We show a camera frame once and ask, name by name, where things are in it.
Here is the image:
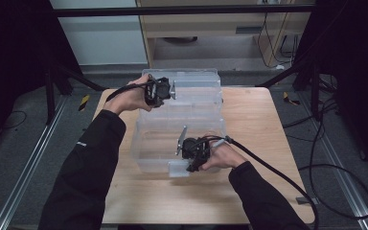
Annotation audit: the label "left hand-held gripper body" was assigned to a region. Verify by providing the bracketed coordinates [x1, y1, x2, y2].
[144, 74, 177, 108]

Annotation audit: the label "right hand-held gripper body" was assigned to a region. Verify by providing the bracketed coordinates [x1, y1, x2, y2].
[174, 125, 212, 164]

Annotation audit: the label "clear plastic storage box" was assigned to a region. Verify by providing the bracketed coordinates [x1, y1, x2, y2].
[129, 67, 228, 178]

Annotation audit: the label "person's right hand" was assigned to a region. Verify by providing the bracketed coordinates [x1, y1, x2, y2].
[199, 140, 248, 172]

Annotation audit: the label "person's left hand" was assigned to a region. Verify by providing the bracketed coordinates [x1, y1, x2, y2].
[103, 73, 154, 116]

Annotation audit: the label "white cabinet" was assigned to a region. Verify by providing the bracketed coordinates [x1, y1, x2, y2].
[47, 0, 149, 67]

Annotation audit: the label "wooden cabinet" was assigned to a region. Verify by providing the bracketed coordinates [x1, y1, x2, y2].
[135, 0, 316, 69]

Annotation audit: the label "black horizontal bar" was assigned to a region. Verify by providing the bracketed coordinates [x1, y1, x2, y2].
[52, 4, 316, 18]

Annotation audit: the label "black metal stand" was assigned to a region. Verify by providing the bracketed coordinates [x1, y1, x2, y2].
[254, 54, 323, 122]
[43, 61, 109, 127]

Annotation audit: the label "grey tape strip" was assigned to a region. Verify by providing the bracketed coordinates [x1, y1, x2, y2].
[294, 195, 319, 206]

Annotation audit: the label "left hand-held gripper cable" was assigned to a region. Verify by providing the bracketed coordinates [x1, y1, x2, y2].
[104, 80, 156, 103]

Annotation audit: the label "hand-held gripper cable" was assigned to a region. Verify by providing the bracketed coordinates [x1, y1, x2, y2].
[204, 135, 320, 230]
[104, 80, 156, 103]

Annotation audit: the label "right hand-held gripper cable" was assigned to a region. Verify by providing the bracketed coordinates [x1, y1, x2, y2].
[204, 135, 320, 230]

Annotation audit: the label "hanging black cables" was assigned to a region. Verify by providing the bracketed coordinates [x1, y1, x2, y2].
[256, 11, 302, 70]

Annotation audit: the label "thin black floor cable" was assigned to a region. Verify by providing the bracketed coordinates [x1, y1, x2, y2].
[2, 109, 29, 130]

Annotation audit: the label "aluminium floor rail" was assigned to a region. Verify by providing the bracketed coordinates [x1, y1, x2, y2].
[299, 91, 368, 230]
[0, 95, 69, 230]

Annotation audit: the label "black looped floor cable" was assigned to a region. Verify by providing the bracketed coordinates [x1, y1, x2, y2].
[298, 95, 368, 221]

